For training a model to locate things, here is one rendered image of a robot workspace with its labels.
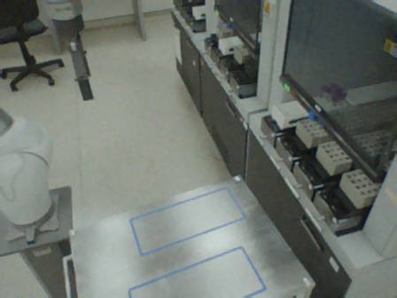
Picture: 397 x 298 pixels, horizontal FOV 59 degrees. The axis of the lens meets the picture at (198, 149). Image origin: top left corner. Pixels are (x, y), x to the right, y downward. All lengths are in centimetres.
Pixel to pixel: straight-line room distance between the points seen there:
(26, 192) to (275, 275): 81
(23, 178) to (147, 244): 45
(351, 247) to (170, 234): 57
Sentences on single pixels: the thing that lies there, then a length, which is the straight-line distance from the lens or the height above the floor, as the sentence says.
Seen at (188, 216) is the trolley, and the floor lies 82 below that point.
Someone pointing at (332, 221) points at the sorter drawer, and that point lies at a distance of 124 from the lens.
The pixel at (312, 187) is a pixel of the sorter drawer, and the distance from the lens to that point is 129.
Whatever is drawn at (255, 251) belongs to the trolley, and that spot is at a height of 82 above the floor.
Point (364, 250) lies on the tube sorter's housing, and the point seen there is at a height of 73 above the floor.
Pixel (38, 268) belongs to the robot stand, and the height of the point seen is 52.
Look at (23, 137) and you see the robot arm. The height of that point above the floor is 96.
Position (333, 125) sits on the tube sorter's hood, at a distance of 124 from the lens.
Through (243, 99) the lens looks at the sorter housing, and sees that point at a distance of 180.
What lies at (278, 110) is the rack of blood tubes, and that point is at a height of 86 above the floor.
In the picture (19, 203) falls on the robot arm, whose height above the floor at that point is 86.
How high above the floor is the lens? 172
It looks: 41 degrees down
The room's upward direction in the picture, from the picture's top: 3 degrees counter-clockwise
